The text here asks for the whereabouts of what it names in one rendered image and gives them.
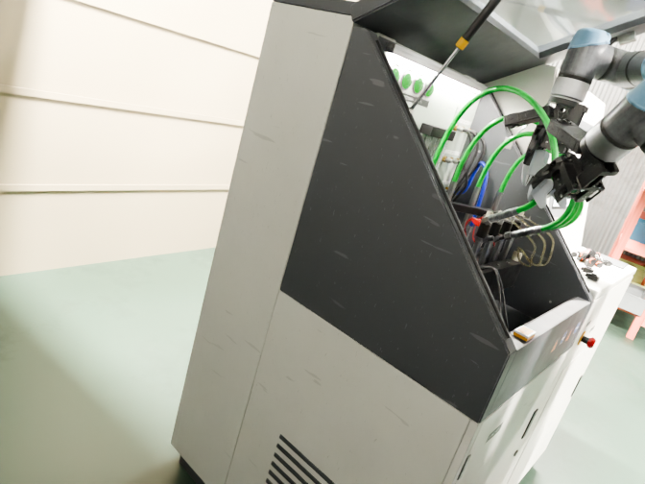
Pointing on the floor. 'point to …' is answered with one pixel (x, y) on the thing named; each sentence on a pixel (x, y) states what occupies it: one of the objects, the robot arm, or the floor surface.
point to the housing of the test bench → (259, 225)
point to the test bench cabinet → (343, 414)
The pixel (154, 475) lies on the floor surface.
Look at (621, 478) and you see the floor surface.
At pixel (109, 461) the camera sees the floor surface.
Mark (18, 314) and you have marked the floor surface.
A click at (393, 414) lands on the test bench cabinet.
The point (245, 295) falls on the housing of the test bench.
